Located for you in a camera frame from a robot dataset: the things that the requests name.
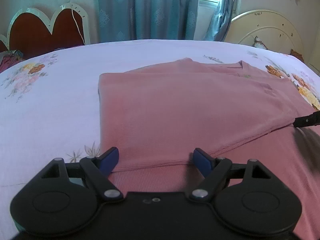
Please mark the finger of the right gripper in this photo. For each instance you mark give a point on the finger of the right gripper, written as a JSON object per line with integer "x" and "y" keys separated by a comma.
{"x": 307, "y": 121}

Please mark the floral white bed sheet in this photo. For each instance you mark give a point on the floral white bed sheet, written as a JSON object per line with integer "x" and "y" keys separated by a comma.
{"x": 50, "y": 120}

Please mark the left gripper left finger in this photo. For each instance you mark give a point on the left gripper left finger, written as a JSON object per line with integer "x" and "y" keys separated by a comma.
{"x": 97, "y": 170}

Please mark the blue curtain centre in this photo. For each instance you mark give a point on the blue curtain centre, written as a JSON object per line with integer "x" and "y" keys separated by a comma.
{"x": 124, "y": 20}

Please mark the pile of clothes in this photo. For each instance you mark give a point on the pile of clothes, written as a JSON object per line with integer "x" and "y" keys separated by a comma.
{"x": 9, "y": 59}

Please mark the orange cushion by headboard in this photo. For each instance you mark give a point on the orange cushion by headboard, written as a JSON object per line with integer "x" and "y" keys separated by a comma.
{"x": 297, "y": 55}

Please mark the red heart-shaped headboard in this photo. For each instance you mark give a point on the red heart-shaped headboard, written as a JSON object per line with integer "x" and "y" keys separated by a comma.
{"x": 33, "y": 33}

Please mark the blue curtain tied right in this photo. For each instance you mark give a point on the blue curtain tied right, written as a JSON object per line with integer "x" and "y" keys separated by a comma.
{"x": 220, "y": 22}

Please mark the patterned cushion by headboard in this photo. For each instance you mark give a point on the patterned cushion by headboard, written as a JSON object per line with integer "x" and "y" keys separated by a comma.
{"x": 258, "y": 43}

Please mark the pink knit garment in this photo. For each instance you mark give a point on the pink knit garment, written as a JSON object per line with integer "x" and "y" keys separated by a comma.
{"x": 157, "y": 115}

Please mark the cream round headboard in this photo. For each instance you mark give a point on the cream round headboard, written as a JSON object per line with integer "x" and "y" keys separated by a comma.
{"x": 275, "y": 31}

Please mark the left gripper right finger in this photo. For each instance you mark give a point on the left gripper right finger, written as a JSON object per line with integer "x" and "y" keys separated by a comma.
{"x": 215, "y": 172}

